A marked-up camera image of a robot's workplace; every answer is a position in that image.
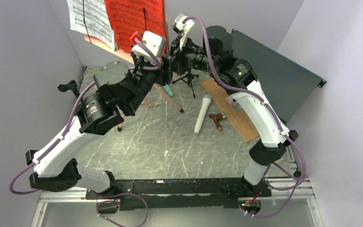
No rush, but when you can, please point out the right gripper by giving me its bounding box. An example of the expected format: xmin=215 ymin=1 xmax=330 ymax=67
xmin=168 ymin=34 xmax=219 ymax=76

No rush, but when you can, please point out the black tripod mic stand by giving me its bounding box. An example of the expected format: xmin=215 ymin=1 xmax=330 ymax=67
xmin=172 ymin=69 xmax=199 ymax=98

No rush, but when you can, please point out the green condenser microphone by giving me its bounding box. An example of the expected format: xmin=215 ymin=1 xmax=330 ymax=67
xmin=163 ymin=85 xmax=174 ymax=97

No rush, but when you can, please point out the pink music stand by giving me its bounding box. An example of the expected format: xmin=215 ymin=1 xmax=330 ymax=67
xmin=84 ymin=0 xmax=185 ymax=132

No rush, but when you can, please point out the white handheld microphone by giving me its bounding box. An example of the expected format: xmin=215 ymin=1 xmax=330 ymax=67
xmin=193 ymin=95 xmax=212 ymax=134

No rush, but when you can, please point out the red sheet music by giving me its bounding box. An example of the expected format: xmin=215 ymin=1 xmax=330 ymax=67
xmin=104 ymin=0 xmax=166 ymax=52

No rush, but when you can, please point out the black round-base mic stand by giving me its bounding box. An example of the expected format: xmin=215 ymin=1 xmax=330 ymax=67
xmin=57 ymin=80 xmax=80 ymax=98

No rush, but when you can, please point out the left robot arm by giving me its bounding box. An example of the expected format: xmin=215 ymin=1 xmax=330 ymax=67
xmin=26 ymin=54 xmax=172 ymax=199

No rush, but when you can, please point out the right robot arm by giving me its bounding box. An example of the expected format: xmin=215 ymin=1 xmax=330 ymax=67
xmin=170 ymin=26 xmax=298 ymax=196

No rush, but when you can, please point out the copper pipe fitting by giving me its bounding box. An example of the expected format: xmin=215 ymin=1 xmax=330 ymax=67
xmin=208 ymin=113 xmax=227 ymax=131

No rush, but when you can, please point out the white sheet music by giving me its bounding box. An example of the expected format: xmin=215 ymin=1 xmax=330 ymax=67
xmin=67 ymin=0 xmax=117 ymax=50

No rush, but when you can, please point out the wooden board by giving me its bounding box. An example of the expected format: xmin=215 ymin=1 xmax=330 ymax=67
xmin=200 ymin=78 xmax=259 ymax=142

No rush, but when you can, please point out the dark rack audio unit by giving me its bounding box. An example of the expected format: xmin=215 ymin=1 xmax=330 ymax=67
xmin=231 ymin=30 xmax=327 ymax=123

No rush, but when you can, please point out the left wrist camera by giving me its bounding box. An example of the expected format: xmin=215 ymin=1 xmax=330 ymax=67
xmin=130 ymin=31 xmax=166 ymax=58

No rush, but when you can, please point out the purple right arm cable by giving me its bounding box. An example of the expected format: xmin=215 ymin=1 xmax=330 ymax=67
xmin=181 ymin=16 xmax=307 ymax=219

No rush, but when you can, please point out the metal clamp bracket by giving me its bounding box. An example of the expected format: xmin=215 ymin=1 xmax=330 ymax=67
xmin=225 ymin=95 xmax=242 ymax=111

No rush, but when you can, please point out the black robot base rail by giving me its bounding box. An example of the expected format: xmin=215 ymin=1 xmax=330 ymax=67
xmin=86 ymin=177 xmax=272 ymax=211

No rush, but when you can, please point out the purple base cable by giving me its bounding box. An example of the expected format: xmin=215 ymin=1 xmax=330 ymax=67
xmin=95 ymin=192 xmax=149 ymax=227

